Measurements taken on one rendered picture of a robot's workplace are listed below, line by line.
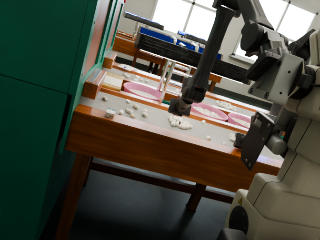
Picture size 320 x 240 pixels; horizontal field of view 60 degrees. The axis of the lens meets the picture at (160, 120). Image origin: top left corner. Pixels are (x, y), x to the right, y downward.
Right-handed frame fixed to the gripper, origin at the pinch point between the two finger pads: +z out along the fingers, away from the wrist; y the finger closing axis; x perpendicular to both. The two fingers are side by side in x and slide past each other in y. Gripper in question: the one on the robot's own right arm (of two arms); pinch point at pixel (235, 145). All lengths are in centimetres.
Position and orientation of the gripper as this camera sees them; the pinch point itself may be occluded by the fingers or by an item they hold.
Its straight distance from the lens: 144.4
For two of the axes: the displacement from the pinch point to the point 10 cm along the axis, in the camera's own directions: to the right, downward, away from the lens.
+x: -2.0, 9.2, -3.4
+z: -2.6, 2.9, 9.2
